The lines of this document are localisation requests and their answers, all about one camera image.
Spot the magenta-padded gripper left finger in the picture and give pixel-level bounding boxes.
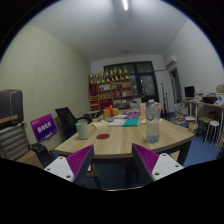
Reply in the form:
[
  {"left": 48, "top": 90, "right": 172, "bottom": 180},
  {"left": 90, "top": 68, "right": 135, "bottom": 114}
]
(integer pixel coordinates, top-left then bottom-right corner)
[{"left": 43, "top": 144, "right": 95, "bottom": 187}]

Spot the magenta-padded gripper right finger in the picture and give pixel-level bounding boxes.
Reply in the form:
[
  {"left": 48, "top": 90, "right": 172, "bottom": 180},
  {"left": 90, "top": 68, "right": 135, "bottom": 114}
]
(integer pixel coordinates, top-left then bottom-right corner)
[{"left": 131, "top": 143, "right": 185, "bottom": 185}]

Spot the clear plastic water bottle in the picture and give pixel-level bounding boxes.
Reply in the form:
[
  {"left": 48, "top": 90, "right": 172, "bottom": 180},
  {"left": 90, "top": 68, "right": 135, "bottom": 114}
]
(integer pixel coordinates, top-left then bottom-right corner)
[{"left": 145, "top": 99, "right": 162, "bottom": 144}]

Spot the pale green ribbed cup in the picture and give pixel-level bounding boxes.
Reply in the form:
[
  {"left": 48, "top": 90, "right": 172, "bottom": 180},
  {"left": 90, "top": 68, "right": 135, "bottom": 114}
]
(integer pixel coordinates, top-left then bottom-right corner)
[{"left": 75, "top": 119, "right": 90, "bottom": 140}]

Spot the flat round red coaster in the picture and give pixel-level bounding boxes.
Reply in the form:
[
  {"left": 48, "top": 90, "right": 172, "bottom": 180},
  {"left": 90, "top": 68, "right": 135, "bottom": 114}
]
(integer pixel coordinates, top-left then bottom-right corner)
[{"left": 96, "top": 133, "right": 111, "bottom": 140}]

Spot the black bag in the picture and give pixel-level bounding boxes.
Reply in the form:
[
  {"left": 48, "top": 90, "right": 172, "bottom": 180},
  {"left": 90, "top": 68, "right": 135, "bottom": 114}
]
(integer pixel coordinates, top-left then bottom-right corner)
[{"left": 28, "top": 143, "right": 54, "bottom": 168}]

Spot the teal book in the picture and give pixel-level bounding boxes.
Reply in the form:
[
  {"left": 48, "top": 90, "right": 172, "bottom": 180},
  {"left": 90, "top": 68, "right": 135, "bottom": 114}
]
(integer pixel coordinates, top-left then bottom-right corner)
[{"left": 122, "top": 118, "right": 140, "bottom": 128}]

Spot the black office chair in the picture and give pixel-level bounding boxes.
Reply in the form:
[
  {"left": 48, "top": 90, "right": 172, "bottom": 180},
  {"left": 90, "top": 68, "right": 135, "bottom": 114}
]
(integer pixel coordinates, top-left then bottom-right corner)
[{"left": 54, "top": 106, "right": 93, "bottom": 140}]

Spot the purple sign board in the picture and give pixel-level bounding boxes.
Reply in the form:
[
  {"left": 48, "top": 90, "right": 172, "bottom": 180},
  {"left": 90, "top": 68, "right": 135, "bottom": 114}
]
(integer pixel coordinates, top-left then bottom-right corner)
[{"left": 30, "top": 113, "right": 58, "bottom": 143}]

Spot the pink packet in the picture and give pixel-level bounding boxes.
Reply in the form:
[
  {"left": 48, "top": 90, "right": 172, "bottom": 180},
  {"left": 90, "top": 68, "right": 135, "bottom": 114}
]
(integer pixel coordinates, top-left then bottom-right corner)
[{"left": 123, "top": 110, "right": 140, "bottom": 117}]

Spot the small round side table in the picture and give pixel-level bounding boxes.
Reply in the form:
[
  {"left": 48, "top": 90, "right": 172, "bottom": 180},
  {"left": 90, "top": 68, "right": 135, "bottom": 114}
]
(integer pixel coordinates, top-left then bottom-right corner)
[{"left": 83, "top": 109, "right": 101, "bottom": 120}]

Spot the orange standing box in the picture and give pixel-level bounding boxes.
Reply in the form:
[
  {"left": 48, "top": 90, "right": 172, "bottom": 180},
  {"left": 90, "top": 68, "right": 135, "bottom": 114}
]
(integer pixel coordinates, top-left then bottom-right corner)
[{"left": 138, "top": 102, "right": 148, "bottom": 117}]

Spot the yellow gift box red ribbon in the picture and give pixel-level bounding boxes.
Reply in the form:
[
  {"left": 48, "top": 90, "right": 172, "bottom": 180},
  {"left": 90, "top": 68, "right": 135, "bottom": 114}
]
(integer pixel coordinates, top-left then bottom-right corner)
[{"left": 102, "top": 105, "right": 120, "bottom": 118}]

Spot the stack of books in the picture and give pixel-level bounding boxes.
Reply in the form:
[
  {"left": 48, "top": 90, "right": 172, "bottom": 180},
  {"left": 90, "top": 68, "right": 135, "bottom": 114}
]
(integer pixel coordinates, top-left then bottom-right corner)
[{"left": 174, "top": 103, "right": 190, "bottom": 123}]

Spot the black tripod stand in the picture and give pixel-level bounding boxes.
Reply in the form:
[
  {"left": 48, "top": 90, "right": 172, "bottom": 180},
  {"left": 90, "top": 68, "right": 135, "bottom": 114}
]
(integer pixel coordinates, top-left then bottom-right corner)
[{"left": 160, "top": 83, "right": 171, "bottom": 120}]

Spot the grey ribbed suitcase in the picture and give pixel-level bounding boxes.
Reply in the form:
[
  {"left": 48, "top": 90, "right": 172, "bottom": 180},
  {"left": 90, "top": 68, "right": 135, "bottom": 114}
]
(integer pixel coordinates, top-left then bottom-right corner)
[{"left": 0, "top": 123, "right": 31, "bottom": 161}]

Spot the red shelf unit with trophies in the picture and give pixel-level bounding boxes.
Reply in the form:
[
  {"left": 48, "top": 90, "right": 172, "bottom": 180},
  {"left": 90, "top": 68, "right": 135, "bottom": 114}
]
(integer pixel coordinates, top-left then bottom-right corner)
[{"left": 88, "top": 66, "right": 134, "bottom": 112}]

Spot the white round stool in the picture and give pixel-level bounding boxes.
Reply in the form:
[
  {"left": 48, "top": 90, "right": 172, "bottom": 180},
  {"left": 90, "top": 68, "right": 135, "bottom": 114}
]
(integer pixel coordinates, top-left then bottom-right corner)
[{"left": 203, "top": 120, "right": 221, "bottom": 145}]

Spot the black framed glass door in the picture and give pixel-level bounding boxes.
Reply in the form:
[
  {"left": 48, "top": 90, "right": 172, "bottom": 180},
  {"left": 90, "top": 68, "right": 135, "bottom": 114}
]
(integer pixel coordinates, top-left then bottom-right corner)
[{"left": 103, "top": 61, "right": 160, "bottom": 104}]

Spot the black computer monitor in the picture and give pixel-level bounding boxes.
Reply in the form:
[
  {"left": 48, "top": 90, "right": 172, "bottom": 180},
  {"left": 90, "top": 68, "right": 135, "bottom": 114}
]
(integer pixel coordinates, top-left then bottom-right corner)
[{"left": 183, "top": 85, "right": 196, "bottom": 99}]

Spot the wooden side desk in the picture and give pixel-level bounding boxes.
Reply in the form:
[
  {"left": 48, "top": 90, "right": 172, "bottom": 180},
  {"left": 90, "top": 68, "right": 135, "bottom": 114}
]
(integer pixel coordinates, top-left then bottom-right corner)
[{"left": 186, "top": 99, "right": 224, "bottom": 148}]

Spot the dark case with tan straps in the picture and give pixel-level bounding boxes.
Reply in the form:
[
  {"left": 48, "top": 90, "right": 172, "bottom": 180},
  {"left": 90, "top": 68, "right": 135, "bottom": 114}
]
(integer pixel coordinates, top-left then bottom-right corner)
[{"left": 0, "top": 89, "right": 24, "bottom": 130}]

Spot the white wall air conditioner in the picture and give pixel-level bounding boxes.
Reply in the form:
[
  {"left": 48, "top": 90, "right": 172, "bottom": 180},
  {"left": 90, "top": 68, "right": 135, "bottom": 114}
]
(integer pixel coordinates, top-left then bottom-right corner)
[{"left": 165, "top": 54, "right": 179, "bottom": 69}]

